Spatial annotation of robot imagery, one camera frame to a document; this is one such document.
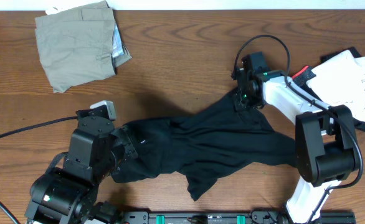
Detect black t-shirt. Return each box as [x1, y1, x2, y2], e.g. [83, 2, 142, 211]
[111, 90, 297, 201]

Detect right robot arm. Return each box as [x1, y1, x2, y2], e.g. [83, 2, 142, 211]
[232, 67, 363, 223]

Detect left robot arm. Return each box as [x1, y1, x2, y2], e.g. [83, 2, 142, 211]
[25, 116, 138, 223]

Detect black white printed garment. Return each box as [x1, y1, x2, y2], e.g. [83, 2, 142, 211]
[292, 47, 365, 132]

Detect folded khaki shorts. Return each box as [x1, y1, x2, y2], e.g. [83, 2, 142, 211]
[35, 1, 131, 93]

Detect right black cable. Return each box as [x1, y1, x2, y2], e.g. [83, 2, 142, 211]
[233, 34, 364, 224]

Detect black cable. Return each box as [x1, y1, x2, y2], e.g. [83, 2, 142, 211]
[233, 34, 364, 224]
[0, 116, 79, 224]

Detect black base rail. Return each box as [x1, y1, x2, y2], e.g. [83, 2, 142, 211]
[120, 208, 357, 224]

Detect left black cable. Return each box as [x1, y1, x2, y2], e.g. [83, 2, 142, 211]
[0, 116, 79, 224]

